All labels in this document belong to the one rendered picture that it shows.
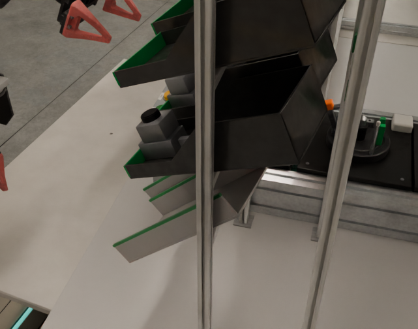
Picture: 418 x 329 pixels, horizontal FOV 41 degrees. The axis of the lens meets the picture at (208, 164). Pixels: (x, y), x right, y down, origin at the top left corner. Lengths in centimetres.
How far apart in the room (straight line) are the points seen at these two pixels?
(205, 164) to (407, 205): 59
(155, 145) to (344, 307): 50
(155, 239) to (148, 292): 23
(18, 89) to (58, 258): 233
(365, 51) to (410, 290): 68
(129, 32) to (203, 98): 330
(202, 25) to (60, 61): 310
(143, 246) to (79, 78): 259
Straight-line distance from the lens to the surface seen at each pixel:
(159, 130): 83
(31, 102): 333
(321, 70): 86
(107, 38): 95
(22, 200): 136
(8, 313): 191
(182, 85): 94
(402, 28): 208
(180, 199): 102
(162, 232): 90
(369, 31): 60
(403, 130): 139
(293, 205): 124
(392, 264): 122
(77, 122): 157
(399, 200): 121
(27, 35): 407
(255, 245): 120
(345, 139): 66
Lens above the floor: 175
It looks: 40 degrees down
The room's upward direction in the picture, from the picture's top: straight up
